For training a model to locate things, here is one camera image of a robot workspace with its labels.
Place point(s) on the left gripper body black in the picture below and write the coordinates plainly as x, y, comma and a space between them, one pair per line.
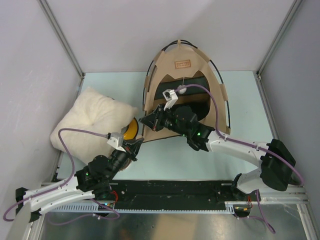
129, 152

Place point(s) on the aluminium frame post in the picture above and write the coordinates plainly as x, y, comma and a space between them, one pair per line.
282, 30
49, 14

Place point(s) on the stainless steel pet bowl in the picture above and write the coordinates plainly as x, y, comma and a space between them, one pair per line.
125, 165

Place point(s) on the left aluminium frame post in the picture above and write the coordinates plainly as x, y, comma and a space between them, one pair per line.
49, 14

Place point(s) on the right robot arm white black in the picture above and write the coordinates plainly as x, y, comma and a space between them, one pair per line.
274, 163

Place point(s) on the yellow pet bowl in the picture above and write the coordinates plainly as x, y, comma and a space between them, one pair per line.
130, 131

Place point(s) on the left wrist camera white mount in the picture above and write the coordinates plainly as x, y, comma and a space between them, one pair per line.
115, 140

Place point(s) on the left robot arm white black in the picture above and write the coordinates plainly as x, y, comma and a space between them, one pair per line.
89, 183

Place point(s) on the right aluminium frame post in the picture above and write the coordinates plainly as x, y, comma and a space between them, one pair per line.
282, 30

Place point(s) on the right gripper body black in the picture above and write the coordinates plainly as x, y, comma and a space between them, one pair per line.
166, 118

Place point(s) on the white pompom toy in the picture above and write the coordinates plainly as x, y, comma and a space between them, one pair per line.
182, 88

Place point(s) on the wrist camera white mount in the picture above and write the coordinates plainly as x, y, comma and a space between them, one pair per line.
171, 98
115, 140

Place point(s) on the black tent pole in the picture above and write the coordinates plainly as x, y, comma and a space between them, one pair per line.
150, 72
186, 60

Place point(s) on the white slotted cable duct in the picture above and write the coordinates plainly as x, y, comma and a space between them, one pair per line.
91, 207

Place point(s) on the beige fabric pet tent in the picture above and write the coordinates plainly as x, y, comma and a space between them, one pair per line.
155, 97

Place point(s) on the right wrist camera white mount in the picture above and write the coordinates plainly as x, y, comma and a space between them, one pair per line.
171, 98

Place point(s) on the cream plush cushion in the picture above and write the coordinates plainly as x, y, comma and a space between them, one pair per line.
92, 112

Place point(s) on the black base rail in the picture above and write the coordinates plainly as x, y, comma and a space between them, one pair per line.
168, 195

